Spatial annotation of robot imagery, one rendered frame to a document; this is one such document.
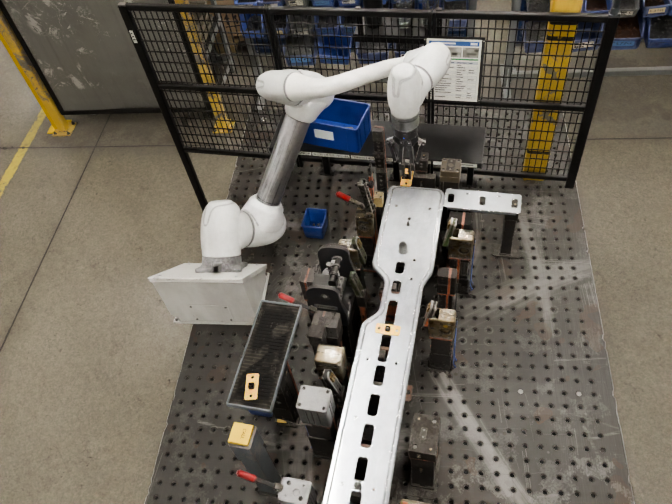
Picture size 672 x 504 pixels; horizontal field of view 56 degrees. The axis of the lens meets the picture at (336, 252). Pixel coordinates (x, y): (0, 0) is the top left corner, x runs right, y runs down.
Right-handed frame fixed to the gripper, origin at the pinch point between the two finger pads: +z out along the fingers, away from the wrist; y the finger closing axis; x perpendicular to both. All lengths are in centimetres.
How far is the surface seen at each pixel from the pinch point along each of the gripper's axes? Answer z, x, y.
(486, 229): 59, -26, -30
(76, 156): 129, -116, 250
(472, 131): 26, -50, -20
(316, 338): 20, 59, 21
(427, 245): 29.2, 9.4, -8.4
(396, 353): 29, 55, -4
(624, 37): 75, -193, -98
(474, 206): 29.3, -11.6, -23.7
